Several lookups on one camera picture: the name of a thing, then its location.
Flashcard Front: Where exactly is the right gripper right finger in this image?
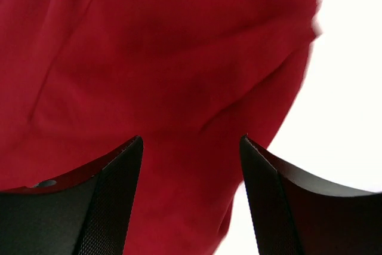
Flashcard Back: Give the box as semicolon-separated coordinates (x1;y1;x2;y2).
240;136;381;255

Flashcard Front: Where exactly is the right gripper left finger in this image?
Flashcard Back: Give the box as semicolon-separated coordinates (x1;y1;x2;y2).
1;136;143;255

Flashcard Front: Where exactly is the dark red t-shirt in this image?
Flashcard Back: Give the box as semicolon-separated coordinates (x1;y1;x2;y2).
1;0;317;254

